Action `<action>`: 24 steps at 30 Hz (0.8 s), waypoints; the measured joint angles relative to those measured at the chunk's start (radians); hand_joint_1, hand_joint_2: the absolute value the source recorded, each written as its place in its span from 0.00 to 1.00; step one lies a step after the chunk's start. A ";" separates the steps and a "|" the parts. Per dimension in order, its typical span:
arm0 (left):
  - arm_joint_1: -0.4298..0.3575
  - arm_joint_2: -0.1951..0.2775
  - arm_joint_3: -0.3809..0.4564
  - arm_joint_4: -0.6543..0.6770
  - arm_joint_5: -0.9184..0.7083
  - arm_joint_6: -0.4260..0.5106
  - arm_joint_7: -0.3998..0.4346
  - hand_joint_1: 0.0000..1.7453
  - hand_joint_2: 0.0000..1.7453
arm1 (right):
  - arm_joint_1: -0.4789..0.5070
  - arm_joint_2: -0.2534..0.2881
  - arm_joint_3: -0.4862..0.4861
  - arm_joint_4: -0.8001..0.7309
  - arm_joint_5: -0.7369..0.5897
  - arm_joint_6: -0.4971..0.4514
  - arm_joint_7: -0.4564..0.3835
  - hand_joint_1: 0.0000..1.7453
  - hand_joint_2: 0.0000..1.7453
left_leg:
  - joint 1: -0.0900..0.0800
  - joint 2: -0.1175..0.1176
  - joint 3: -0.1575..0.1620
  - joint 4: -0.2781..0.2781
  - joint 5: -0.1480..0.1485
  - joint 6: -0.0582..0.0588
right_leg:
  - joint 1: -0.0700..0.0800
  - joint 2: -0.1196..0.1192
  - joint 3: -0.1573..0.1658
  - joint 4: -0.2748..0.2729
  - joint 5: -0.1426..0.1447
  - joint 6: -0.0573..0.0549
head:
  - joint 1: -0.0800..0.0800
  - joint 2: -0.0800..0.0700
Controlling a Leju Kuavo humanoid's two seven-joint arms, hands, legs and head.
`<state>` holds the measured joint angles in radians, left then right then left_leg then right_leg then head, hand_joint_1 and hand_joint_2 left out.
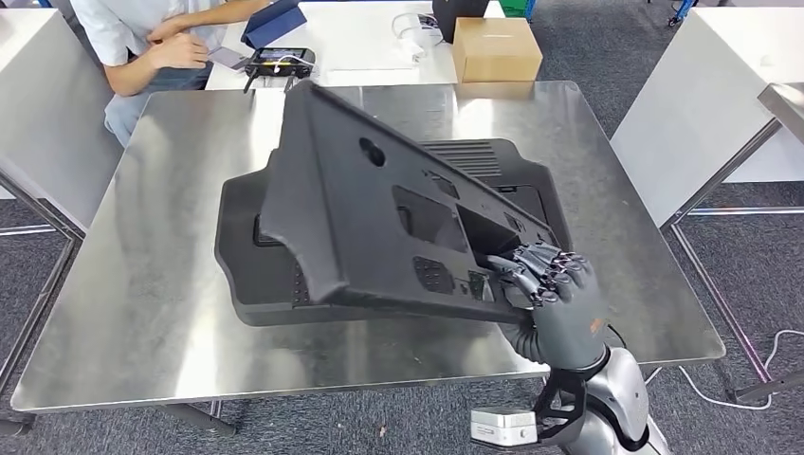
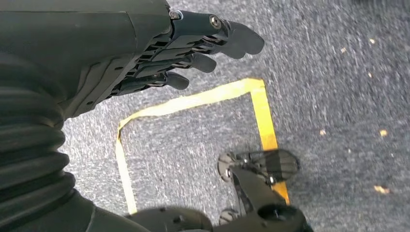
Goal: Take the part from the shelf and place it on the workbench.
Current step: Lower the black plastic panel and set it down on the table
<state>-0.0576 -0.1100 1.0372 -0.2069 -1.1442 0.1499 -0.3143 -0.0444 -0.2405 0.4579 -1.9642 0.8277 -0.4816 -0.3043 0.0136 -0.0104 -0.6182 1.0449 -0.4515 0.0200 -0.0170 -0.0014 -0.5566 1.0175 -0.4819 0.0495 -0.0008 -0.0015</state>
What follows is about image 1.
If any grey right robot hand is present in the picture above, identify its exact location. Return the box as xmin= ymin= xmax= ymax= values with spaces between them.
xmin=486 ymin=241 xmax=610 ymax=372

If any black plastic plate frame part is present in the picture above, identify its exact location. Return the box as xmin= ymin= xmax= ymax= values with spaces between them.
xmin=259 ymin=80 xmax=560 ymax=326

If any brown cardboard box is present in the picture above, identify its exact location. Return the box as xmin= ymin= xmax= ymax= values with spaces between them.
xmin=451 ymin=16 xmax=544 ymax=84

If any stainless steel table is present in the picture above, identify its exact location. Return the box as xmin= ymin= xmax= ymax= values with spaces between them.
xmin=659 ymin=82 xmax=804 ymax=407
xmin=0 ymin=156 xmax=86 ymax=438
xmin=10 ymin=80 xmax=726 ymax=438

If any white charger block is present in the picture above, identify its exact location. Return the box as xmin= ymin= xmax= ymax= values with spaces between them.
xmin=401 ymin=37 xmax=429 ymax=64

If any black foam engine cover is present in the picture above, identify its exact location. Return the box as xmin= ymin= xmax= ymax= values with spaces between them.
xmin=214 ymin=137 xmax=574 ymax=328

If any green plastic crate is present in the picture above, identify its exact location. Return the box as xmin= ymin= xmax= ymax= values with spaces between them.
xmin=499 ymin=0 xmax=539 ymax=20

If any black object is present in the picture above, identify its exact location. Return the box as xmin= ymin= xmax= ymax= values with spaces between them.
xmin=431 ymin=0 xmax=491 ymax=46

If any white table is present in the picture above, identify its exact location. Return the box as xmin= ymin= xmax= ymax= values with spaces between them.
xmin=205 ymin=0 xmax=507 ymax=91

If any black remote controller with antennas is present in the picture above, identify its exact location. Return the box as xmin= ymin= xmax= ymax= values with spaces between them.
xmin=243 ymin=46 xmax=318 ymax=96

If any dark blue tablet case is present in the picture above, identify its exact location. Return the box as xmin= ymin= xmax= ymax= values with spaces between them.
xmin=240 ymin=0 xmax=309 ymax=50

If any lilac smartphone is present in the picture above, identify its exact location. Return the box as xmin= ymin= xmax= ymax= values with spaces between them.
xmin=207 ymin=45 xmax=249 ymax=71

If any seated person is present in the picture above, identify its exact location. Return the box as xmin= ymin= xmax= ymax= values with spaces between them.
xmin=68 ymin=0 xmax=271 ymax=149

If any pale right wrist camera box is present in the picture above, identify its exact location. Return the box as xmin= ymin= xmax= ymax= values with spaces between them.
xmin=470 ymin=408 xmax=539 ymax=448

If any white power cable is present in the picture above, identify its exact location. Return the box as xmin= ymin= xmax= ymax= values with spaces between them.
xmin=643 ymin=329 xmax=804 ymax=412

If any blue frame leg with caster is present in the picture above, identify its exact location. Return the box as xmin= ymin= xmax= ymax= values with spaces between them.
xmin=668 ymin=0 xmax=699 ymax=27

